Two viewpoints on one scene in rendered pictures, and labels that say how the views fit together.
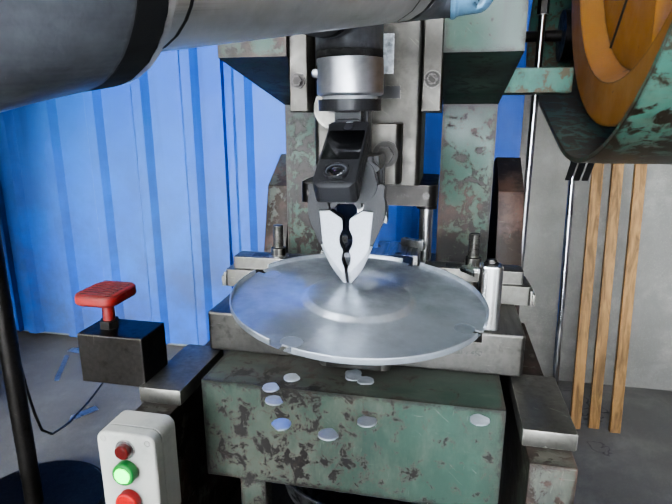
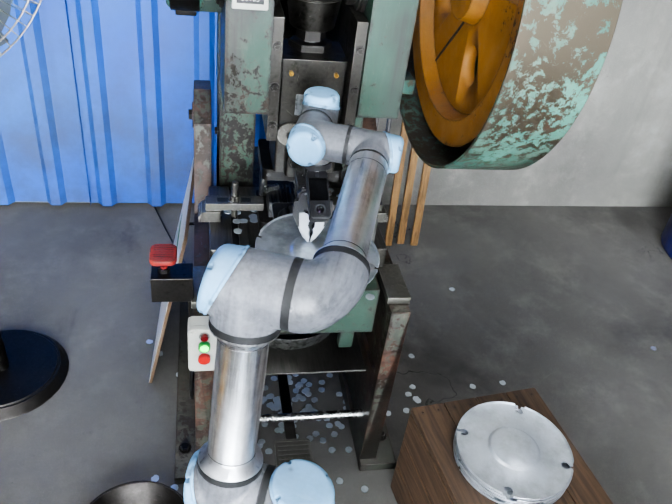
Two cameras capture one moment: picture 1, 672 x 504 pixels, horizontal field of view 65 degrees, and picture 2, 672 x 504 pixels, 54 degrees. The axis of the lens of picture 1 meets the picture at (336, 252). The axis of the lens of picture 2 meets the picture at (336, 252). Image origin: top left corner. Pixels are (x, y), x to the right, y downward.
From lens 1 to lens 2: 1.02 m
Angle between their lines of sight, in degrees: 32
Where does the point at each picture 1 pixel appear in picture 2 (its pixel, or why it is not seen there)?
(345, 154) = (321, 196)
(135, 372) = (187, 294)
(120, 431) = (201, 329)
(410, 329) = not seen: hidden behind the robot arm
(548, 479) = (398, 317)
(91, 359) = (159, 291)
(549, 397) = (397, 277)
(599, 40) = (429, 51)
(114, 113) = not seen: outside the picture
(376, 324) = not seen: hidden behind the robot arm
